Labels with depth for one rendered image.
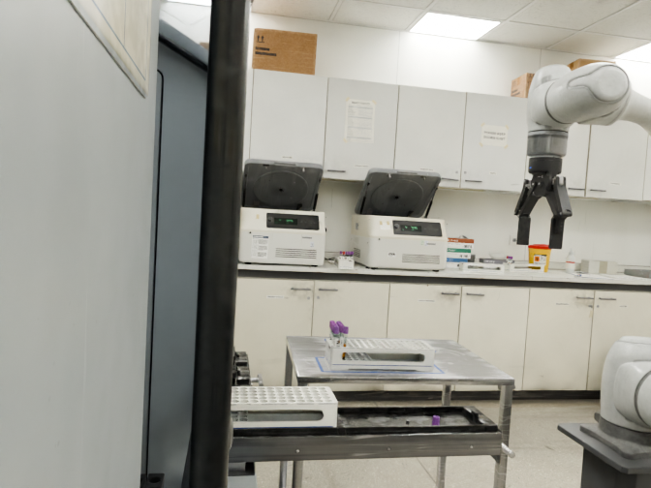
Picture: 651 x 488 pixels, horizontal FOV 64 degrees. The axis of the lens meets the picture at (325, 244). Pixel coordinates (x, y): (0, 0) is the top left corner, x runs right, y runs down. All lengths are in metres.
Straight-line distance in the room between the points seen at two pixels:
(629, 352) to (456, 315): 2.32
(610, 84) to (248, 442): 0.98
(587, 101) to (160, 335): 0.91
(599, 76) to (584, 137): 3.36
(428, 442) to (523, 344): 2.91
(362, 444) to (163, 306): 0.55
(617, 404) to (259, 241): 2.37
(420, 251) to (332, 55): 1.64
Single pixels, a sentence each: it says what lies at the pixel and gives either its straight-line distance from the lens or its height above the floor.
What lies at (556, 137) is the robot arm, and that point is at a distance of 1.35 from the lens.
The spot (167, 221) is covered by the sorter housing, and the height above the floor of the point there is 1.22.
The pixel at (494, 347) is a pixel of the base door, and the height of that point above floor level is 0.39.
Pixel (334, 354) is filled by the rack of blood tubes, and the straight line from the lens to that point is 1.46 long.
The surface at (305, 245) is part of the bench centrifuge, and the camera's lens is 3.39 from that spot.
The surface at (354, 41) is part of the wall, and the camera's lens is 4.28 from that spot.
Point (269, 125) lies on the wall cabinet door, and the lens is 3.69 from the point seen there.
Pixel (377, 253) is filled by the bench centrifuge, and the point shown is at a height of 1.01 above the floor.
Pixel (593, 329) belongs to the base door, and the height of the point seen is 0.53.
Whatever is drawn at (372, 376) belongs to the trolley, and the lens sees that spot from 1.44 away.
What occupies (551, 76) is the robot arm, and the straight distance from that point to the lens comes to 1.36.
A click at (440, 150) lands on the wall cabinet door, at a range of 3.96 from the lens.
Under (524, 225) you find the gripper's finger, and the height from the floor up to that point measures 1.24.
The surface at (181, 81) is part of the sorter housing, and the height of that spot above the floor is 1.40.
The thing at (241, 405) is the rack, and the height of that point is 0.86.
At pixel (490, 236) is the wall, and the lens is 4.50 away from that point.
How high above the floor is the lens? 1.23
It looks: 3 degrees down
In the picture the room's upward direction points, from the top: 3 degrees clockwise
